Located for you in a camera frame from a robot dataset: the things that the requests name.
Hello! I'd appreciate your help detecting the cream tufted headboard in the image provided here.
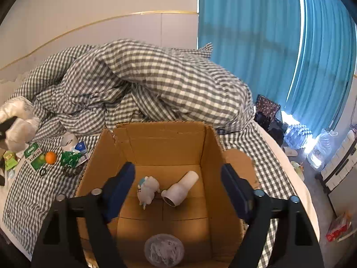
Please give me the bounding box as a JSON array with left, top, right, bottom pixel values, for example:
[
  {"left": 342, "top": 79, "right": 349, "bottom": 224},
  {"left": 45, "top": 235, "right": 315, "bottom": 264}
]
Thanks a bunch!
[{"left": 0, "top": 71, "right": 30, "bottom": 105}]

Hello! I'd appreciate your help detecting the white plastic bottle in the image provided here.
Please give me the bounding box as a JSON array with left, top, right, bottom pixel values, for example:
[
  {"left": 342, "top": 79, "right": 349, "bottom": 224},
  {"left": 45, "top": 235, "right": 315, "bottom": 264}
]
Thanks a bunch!
[{"left": 161, "top": 171, "right": 199, "bottom": 207}]

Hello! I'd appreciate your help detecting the grey checked bed sheet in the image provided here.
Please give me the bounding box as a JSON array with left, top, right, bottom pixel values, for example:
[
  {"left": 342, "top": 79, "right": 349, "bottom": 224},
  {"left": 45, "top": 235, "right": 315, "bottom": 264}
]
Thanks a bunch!
[{"left": 2, "top": 124, "right": 295, "bottom": 253}]

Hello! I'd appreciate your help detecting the orange fruit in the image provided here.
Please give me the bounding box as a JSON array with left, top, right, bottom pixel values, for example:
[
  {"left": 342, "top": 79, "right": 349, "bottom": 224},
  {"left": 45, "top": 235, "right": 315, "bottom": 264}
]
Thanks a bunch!
[{"left": 45, "top": 151, "right": 57, "bottom": 165}]

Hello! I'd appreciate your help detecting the red white plastic bag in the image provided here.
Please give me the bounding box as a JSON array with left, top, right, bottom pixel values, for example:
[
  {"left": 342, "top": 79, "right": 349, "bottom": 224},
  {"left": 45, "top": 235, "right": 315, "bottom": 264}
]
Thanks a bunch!
[{"left": 326, "top": 212, "right": 353, "bottom": 242}]

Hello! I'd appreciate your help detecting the white toy figure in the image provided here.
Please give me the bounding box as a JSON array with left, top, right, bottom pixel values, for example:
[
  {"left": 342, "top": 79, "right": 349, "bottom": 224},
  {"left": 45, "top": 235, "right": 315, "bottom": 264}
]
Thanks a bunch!
[{"left": 137, "top": 176, "right": 160, "bottom": 210}]

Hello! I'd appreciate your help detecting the grey checked duvet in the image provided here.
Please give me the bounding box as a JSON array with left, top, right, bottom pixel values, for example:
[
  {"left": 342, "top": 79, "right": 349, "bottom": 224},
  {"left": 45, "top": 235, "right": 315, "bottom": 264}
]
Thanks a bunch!
[{"left": 12, "top": 39, "right": 255, "bottom": 140}]

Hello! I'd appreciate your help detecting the green white packet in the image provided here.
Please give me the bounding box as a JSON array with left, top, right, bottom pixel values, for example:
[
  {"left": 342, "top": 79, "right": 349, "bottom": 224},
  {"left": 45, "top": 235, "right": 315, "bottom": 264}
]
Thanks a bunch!
[{"left": 24, "top": 142, "right": 46, "bottom": 171}]

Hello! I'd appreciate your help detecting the clear plastic lidded cup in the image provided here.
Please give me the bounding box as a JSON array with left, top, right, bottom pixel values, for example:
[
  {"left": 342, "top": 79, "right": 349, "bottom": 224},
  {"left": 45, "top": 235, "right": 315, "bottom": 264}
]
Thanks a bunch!
[{"left": 144, "top": 234, "right": 185, "bottom": 267}]

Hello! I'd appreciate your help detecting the blue curtain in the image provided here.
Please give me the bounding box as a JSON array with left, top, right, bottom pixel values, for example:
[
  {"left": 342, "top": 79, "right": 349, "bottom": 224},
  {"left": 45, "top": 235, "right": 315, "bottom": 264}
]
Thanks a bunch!
[{"left": 198, "top": 0, "right": 356, "bottom": 134}]

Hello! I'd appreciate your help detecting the green snack bag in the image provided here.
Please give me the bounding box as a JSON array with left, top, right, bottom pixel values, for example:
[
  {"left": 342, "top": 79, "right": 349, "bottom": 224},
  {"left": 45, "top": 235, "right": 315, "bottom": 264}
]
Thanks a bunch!
[{"left": 3, "top": 151, "right": 18, "bottom": 171}]

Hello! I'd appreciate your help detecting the green crumpled wrapper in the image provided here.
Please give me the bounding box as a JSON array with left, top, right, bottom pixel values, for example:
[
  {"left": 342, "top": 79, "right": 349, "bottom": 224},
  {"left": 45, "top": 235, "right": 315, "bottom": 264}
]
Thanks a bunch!
[{"left": 60, "top": 151, "right": 83, "bottom": 168}]

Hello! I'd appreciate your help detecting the blue white small packet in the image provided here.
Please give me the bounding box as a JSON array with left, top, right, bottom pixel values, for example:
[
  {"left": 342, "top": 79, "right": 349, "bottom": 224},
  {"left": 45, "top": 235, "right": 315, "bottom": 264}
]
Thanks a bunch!
[{"left": 73, "top": 141, "right": 88, "bottom": 154}]

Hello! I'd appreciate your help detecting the white slipper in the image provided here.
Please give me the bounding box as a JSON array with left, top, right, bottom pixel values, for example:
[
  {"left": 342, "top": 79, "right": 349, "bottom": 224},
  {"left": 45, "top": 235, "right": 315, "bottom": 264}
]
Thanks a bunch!
[{"left": 282, "top": 147, "right": 298, "bottom": 157}]

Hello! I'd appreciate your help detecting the green slipper pair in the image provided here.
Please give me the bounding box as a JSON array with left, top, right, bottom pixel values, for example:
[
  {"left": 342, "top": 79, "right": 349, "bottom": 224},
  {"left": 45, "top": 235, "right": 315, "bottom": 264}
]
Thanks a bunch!
[{"left": 291, "top": 161, "right": 305, "bottom": 181}]

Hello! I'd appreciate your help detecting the white tape roll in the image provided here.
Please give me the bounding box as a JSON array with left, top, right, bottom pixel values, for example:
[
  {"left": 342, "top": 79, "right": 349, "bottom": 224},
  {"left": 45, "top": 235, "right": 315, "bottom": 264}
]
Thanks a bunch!
[{"left": 60, "top": 132, "right": 78, "bottom": 152}]

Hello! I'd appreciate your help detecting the dark patterned bag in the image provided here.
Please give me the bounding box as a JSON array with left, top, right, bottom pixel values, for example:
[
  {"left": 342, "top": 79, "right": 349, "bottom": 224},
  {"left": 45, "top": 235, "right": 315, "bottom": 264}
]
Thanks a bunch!
[{"left": 255, "top": 94, "right": 281, "bottom": 121}]

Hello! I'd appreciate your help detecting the brown cardboard box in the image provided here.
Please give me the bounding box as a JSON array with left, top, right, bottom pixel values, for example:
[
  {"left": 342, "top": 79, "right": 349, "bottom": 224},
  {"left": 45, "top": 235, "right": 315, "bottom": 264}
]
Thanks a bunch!
[{"left": 76, "top": 122, "right": 259, "bottom": 267}]

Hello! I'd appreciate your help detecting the pack of water bottles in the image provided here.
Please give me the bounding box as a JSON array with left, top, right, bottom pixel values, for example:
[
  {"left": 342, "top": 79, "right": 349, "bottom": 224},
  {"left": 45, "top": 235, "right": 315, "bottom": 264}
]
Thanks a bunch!
[{"left": 284, "top": 124, "right": 312, "bottom": 150}]

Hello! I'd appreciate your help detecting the large clear water jug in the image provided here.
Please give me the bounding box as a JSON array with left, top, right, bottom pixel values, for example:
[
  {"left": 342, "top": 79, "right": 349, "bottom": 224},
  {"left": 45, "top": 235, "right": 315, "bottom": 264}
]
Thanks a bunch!
[{"left": 307, "top": 129, "right": 338, "bottom": 171}]

